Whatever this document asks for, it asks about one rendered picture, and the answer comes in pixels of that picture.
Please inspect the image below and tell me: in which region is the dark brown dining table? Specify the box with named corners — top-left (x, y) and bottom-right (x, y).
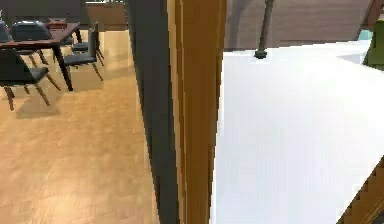
top-left (0, 21), bottom-right (83, 92)

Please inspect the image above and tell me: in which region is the red flat dish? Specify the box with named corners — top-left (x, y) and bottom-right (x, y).
top-left (45, 19), bottom-right (68, 30)

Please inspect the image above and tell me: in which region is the dark floor lamp post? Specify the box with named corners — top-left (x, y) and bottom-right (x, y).
top-left (254, 0), bottom-right (276, 60)

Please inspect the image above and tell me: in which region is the green armchair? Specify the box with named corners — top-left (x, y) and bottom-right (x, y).
top-left (362, 18), bottom-right (384, 70)

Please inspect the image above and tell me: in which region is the brown wooden furniture edge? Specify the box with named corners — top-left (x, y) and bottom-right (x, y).
top-left (335, 155), bottom-right (384, 224)

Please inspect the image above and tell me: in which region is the brown wooden cabinet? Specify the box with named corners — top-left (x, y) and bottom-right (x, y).
top-left (85, 1), bottom-right (129, 32)

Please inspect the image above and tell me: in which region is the dark grey dining chair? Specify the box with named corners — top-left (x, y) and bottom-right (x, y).
top-left (0, 48), bottom-right (62, 112)
top-left (71, 21), bottom-right (106, 67)
top-left (9, 20), bottom-right (54, 69)
top-left (63, 21), bottom-right (105, 82)

